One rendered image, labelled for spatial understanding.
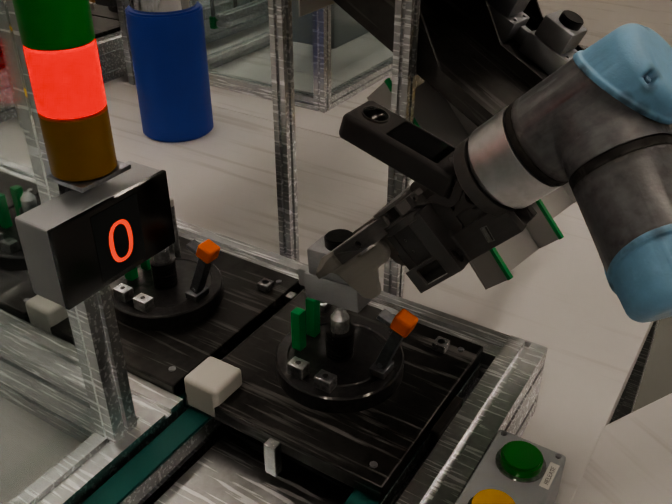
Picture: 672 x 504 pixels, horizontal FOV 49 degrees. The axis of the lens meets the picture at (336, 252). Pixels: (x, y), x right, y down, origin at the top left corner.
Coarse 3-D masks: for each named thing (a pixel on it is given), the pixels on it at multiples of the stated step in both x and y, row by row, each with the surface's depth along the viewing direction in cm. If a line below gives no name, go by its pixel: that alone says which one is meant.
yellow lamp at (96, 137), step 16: (48, 128) 54; (64, 128) 54; (80, 128) 54; (96, 128) 55; (48, 144) 55; (64, 144) 55; (80, 144) 55; (96, 144) 55; (112, 144) 57; (48, 160) 57; (64, 160) 55; (80, 160) 55; (96, 160) 56; (112, 160) 57; (64, 176) 56; (80, 176) 56; (96, 176) 56
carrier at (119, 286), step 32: (160, 256) 89; (192, 256) 98; (224, 256) 101; (128, 288) 89; (160, 288) 91; (224, 288) 95; (256, 288) 95; (288, 288) 95; (128, 320) 88; (160, 320) 87; (192, 320) 88; (224, 320) 89; (256, 320) 90; (128, 352) 84; (160, 352) 84; (192, 352) 84; (224, 352) 86; (160, 384) 81
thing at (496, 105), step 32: (352, 0) 87; (384, 0) 84; (448, 0) 93; (480, 0) 90; (384, 32) 86; (448, 32) 93; (480, 32) 92; (448, 64) 88; (480, 64) 90; (512, 64) 91; (448, 96) 83; (480, 96) 86; (512, 96) 88
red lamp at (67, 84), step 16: (80, 48) 52; (96, 48) 53; (32, 64) 52; (48, 64) 51; (64, 64) 51; (80, 64) 52; (96, 64) 53; (32, 80) 53; (48, 80) 52; (64, 80) 52; (80, 80) 53; (96, 80) 54; (48, 96) 53; (64, 96) 53; (80, 96) 53; (96, 96) 54; (48, 112) 53; (64, 112) 53; (80, 112) 54; (96, 112) 55
